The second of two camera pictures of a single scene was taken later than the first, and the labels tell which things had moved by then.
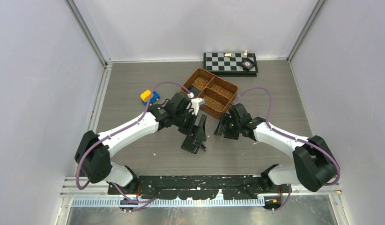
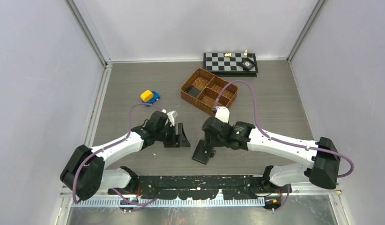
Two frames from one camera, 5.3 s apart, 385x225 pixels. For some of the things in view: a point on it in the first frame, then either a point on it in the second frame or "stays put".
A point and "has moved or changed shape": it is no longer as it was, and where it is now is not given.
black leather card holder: [188, 144] has moved or changed shape
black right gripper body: [232, 129] -> [216, 142]
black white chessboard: [238, 65] stays put
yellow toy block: [145, 95] stays put
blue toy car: [155, 97] stays put
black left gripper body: [186, 120] -> [170, 138]
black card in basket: [194, 90] stays put
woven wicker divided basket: [217, 93] stays put
